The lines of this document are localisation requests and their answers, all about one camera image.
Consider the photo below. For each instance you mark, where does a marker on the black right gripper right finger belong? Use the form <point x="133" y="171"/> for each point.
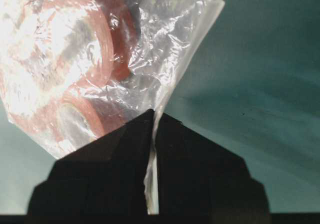
<point x="202" y="182"/>

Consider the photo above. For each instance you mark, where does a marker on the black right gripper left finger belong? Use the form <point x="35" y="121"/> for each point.
<point x="102" y="182"/>

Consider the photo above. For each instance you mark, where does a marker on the clear zip bag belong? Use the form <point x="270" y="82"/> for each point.
<point x="168" y="35"/>

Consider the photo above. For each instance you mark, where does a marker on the orange tape roll lower right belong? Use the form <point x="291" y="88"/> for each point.
<point x="60" y="115"/>

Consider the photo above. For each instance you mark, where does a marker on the orange tape roll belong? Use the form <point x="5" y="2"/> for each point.
<point x="86" y="42"/>
<point x="60" y="115"/>

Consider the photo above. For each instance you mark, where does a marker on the orange tape roll upper right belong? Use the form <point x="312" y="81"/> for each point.
<point x="86" y="42"/>

